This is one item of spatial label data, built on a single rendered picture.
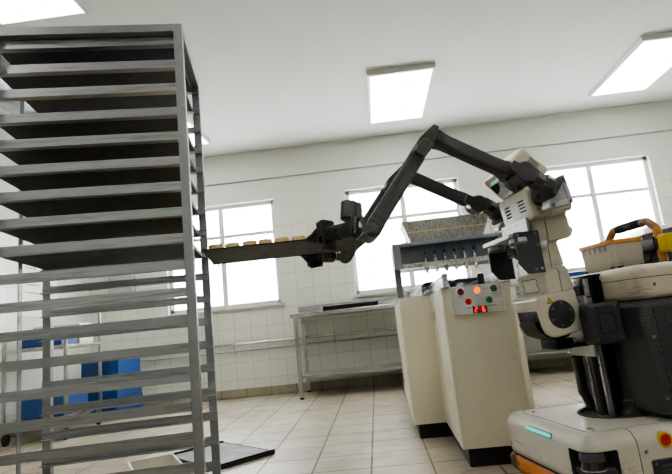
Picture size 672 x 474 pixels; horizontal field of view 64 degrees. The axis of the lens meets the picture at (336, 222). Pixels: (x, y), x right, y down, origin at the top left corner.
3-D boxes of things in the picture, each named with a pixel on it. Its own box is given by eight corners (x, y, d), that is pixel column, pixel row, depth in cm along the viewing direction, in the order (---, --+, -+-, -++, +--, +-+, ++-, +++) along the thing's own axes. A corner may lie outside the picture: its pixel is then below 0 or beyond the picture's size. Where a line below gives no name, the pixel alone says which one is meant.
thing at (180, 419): (217, 418, 207) (216, 410, 208) (216, 419, 204) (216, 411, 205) (41, 440, 198) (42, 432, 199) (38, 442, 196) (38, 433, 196)
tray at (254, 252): (358, 249, 226) (357, 246, 226) (376, 232, 187) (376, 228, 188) (213, 265, 218) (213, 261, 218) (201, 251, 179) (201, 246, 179)
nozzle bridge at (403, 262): (396, 300, 365) (390, 251, 371) (503, 288, 360) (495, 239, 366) (398, 298, 333) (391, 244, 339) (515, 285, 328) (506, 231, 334)
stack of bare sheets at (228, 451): (275, 454, 320) (274, 448, 320) (215, 471, 293) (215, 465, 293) (223, 444, 363) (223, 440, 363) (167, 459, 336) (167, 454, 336)
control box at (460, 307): (454, 315, 261) (450, 287, 264) (504, 310, 259) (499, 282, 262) (455, 315, 258) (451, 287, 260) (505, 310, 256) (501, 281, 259)
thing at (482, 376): (447, 437, 316) (427, 286, 333) (506, 432, 314) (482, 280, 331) (465, 469, 248) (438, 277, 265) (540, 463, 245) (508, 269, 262)
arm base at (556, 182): (565, 176, 192) (548, 185, 204) (546, 164, 192) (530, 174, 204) (555, 196, 190) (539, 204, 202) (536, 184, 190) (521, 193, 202)
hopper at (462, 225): (402, 249, 369) (400, 229, 372) (484, 240, 365) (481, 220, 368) (404, 243, 340) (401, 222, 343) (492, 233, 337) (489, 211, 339)
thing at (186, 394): (216, 394, 209) (215, 386, 209) (215, 395, 206) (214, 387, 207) (42, 415, 200) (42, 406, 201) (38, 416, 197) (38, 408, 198)
